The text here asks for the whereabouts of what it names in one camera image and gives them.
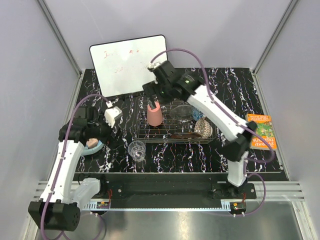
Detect clear glass cup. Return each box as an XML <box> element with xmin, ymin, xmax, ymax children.
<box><xmin>127</xmin><ymin>140</ymin><xmax>146</xmax><ymax>162</ymax></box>

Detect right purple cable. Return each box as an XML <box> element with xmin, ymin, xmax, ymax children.
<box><xmin>148</xmin><ymin>48</ymin><xmax>276</xmax><ymax>217</ymax></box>

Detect purple cable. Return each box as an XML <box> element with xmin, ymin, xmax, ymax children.
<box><xmin>148</xmin><ymin>48</ymin><xmax>276</xmax><ymax>217</ymax></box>
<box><xmin>39</xmin><ymin>94</ymin><xmax>113</xmax><ymax>240</ymax></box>

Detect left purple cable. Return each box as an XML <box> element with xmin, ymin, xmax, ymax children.
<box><xmin>39</xmin><ymin>94</ymin><xmax>113</xmax><ymax>240</ymax></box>

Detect pink dice cube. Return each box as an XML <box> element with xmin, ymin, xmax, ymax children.
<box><xmin>86</xmin><ymin>138</ymin><xmax>99</xmax><ymax>149</ymax></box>

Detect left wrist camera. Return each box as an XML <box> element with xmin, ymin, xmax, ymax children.
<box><xmin>104</xmin><ymin>106</ymin><xmax>123</xmax><ymax>128</ymax></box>

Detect red floral plate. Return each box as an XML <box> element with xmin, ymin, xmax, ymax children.
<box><xmin>170</xmin><ymin>132</ymin><xmax>202</xmax><ymax>139</ymax></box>

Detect wire dish rack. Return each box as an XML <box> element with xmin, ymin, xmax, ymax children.
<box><xmin>132</xmin><ymin>95</ymin><xmax>217</xmax><ymax>144</ymax></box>

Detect blue patterned bowl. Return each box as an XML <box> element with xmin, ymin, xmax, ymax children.
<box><xmin>192</xmin><ymin>108</ymin><xmax>205</xmax><ymax>121</ymax></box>

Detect orange green book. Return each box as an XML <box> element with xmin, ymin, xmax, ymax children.
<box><xmin>246</xmin><ymin>113</ymin><xmax>277</xmax><ymax>150</ymax></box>

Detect whiteboard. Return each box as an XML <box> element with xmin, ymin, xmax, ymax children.
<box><xmin>89</xmin><ymin>34</ymin><xmax>167</xmax><ymax>97</ymax></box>

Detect red patterned white bowl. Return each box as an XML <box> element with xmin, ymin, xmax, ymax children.
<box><xmin>194</xmin><ymin>118</ymin><xmax>213</xmax><ymax>139</ymax></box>

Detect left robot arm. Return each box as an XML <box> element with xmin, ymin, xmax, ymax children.
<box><xmin>28</xmin><ymin>106</ymin><xmax>123</xmax><ymax>231</ymax></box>

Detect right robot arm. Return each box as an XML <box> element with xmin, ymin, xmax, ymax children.
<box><xmin>142</xmin><ymin>60</ymin><xmax>257</xmax><ymax>199</ymax></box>

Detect pink tumbler cup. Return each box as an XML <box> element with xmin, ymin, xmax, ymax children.
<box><xmin>147</xmin><ymin>101</ymin><xmax>163</xmax><ymax>127</ymax></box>

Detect clear glass plate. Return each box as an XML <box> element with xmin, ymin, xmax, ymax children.
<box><xmin>169</xmin><ymin>104</ymin><xmax>194</xmax><ymax>123</ymax></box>

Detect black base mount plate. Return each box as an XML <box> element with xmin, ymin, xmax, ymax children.
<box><xmin>75</xmin><ymin>172</ymin><xmax>257</xmax><ymax>211</ymax></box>

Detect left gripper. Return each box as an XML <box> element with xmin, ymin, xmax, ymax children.
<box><xmin>88</xmin><ymin>111</ymin><xmax>124</xmax><ymax>149</ymax></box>

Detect light blue headphones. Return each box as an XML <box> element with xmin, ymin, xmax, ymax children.
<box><xmin>81</xmin><ymin>140</ymin><xmax>104</xmax><ymax>156</ymax></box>

